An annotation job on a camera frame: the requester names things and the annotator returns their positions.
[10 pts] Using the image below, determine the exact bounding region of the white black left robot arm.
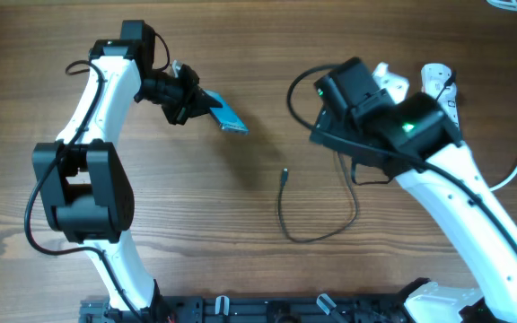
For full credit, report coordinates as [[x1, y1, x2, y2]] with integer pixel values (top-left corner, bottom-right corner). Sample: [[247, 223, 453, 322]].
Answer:
[[24, 20, 230, 322]]

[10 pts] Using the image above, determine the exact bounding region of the teal screen smartphone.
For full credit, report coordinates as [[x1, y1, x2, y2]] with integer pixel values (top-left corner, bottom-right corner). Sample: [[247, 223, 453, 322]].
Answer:
[[206, 90, 250, 135]]

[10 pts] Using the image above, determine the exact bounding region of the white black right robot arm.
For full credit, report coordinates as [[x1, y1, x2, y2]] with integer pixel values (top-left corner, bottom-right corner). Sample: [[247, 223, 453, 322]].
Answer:
[[311, 57, 517, 322]]

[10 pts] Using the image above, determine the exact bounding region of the white usb wall adapter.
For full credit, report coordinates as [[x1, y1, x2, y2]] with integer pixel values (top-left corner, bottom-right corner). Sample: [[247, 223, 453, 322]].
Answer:
[[435, 78, 455, 101]]

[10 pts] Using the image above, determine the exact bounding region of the white power strip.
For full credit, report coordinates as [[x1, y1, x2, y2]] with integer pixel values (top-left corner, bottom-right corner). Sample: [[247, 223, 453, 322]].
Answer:
[[421, 63, 460, 127]]

